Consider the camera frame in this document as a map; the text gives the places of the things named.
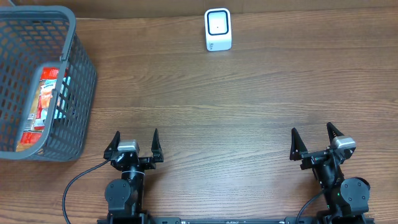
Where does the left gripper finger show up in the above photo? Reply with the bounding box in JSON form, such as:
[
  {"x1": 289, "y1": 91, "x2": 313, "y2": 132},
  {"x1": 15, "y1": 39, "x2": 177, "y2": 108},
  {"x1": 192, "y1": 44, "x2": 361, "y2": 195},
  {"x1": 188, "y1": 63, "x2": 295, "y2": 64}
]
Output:
[
  {"x1": 151, "y1": 129, "x2": 164, "y2": 162},
  {"x1": 103, "y1": 131, "x2": 121, "y2": 160}
]

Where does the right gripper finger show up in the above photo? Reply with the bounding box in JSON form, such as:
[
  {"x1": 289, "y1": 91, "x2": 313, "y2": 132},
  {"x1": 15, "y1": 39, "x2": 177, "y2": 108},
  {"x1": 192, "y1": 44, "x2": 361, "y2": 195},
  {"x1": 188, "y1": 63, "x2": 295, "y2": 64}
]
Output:
[
  {"x1": 289, "y1": 128, "x2": 308, "y2": 161},
  {"x1": 326, "y1": 122, "x2": 345, "y2": 146}
]

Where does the teal tissue packet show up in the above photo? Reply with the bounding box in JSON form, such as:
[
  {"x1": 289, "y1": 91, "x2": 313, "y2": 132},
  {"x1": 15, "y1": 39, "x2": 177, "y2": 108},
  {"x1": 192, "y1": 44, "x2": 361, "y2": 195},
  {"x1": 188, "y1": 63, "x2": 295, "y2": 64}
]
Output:
[{"x1": 46, "y1": 76, "x2": 72, "y2": 121}]

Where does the orange spaghetti package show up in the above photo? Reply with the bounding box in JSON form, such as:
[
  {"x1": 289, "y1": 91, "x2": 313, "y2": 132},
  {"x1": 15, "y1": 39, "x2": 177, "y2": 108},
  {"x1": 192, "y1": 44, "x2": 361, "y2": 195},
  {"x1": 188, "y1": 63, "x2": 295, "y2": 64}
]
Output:
[{"x1": 16, "y1": 67, "x2": 59, "y2": 151}]

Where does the small orange snack packet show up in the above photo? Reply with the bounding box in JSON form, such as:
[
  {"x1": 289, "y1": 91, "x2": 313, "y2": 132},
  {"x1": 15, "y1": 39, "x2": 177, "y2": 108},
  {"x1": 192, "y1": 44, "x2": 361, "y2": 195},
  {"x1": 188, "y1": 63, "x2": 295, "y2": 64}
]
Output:
[{"x1": 40, "y1": 80, "x2": 57, "y2": 109}]

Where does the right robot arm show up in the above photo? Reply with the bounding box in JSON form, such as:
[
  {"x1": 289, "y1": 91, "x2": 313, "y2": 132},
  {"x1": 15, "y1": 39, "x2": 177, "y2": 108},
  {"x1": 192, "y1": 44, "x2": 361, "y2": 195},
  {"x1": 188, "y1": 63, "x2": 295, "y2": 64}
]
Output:
[{"x1": 289, "y1": 122, "x2": 374, "y2": 223}]

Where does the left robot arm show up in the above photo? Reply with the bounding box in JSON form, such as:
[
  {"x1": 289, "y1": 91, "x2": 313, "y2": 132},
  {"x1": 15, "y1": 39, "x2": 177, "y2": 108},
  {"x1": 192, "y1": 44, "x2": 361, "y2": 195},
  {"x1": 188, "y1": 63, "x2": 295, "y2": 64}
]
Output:
[{"x1": 97, "y1": 130, "x2": 164, "y2": 224}]

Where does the white barcode scanner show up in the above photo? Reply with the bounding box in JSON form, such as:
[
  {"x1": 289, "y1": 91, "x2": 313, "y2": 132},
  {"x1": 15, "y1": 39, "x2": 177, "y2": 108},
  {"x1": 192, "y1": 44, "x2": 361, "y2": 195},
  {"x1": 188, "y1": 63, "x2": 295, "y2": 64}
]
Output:
[{"x1": 204, "y1": 8, "x2": 232, "y2": 52}]

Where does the grey plastic shopping basket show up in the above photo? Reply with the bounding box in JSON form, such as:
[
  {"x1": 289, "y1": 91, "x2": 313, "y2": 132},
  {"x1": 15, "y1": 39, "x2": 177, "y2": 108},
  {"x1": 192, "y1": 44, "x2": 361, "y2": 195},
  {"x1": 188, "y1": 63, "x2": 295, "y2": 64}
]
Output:
[{"x1": 1, "y1": 6, "x2": 97, "y2": 162}]

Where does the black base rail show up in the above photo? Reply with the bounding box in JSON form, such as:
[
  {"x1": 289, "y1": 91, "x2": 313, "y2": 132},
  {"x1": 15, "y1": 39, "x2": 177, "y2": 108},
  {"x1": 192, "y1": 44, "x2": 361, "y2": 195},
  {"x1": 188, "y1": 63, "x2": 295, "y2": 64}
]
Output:
[{"x1": 96, "y1": 217, "x2": 375, "y2": 224}]

